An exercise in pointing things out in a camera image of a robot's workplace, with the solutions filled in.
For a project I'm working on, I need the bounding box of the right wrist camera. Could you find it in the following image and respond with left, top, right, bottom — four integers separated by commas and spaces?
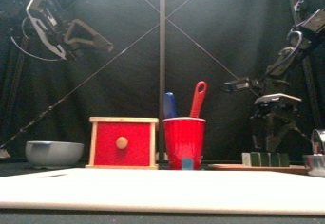
219, 77, 262, 93

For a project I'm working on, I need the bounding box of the red plastic utensil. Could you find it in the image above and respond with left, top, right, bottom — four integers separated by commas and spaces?
187, 81, 209, 119

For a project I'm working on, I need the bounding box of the wooden box with red drawer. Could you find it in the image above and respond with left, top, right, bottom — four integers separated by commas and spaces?
85, 116, 160, 171

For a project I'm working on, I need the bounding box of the thin diagonal cord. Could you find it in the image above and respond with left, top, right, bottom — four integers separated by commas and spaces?
0, 0, 215, 150
121, 0, 255, 91

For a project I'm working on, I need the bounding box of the small blue square piece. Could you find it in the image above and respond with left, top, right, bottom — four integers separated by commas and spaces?
181, 157, 193, 171

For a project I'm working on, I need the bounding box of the vertical metal frame pole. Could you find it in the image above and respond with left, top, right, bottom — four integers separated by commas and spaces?
157, 0, 167, 162

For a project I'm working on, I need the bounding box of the blue plastic utensil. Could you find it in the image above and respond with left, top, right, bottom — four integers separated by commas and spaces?
161, 91, 179, 119

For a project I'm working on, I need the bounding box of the small metal cup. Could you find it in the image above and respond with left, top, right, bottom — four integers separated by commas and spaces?
302, 128, 325, 177

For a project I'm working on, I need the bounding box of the blue-grey bowl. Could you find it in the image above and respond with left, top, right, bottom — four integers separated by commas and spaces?
24, 140, 85, 169

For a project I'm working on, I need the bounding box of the red plastic cup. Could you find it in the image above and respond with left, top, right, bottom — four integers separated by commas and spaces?
161, 117, 207, 171

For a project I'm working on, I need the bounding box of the dark metal frame strut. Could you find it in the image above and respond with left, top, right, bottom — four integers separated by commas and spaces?
283, 0, 322, 131

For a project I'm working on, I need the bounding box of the wooden plate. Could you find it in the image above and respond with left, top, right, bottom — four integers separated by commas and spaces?
207, 163, 311, 176

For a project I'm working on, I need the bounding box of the black backdrop cloth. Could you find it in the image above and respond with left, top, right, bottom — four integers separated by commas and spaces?
0, 0, 325, 169

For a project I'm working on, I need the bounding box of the white cutting board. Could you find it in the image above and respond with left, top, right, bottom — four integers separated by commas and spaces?
0, 167, 325, 216

